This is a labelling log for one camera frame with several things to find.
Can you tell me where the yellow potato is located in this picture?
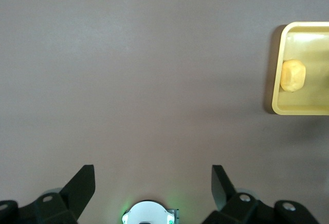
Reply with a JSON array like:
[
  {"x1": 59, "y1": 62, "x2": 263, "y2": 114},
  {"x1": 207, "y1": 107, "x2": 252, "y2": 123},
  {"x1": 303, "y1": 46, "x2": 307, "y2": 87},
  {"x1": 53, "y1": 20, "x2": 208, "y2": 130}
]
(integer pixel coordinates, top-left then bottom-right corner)
[{"x1": 280, "y1": 59, "x2": 307, "y2": 93}]

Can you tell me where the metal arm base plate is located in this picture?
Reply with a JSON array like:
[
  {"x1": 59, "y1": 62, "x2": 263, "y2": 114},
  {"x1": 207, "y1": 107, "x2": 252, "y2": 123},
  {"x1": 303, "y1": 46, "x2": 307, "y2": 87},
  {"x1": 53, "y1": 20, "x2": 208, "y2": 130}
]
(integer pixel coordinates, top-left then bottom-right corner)
[{"x1": 166, "y1": 208, "x2": 179, "y2": 224}]

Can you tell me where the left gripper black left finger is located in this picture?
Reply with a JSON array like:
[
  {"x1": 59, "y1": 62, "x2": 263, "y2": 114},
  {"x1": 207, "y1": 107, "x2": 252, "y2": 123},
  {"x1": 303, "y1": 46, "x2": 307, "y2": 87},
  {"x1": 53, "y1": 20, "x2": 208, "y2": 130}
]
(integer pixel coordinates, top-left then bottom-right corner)
[{"x1": 0, "y1": 164, "x2": 96, "y2": 224}]

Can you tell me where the brown table cover mat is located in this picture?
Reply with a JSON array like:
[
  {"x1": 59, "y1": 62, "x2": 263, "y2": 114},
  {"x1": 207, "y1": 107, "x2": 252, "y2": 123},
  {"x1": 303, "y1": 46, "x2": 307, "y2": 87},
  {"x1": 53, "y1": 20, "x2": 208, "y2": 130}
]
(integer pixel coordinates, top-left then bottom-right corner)
[{"x1": 0, "y1": 0, "x2": 329, "y2": 224}]

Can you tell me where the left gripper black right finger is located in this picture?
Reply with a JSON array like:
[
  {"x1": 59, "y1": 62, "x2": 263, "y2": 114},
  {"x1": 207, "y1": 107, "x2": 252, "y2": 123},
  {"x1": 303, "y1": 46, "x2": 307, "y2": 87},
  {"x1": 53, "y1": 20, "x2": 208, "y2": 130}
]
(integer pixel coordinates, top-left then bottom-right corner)
[{"x1": 203, "y1": 165, "x2": 319, "y2": 224}]

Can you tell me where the yellow plastic tray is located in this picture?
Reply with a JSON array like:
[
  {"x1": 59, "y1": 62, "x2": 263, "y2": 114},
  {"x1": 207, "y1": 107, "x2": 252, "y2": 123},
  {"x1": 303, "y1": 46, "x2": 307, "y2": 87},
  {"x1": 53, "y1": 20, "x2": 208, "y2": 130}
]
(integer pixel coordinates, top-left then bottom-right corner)
[{"x1": 271, "y1": 21, "x2": 329, "y2": 116}]

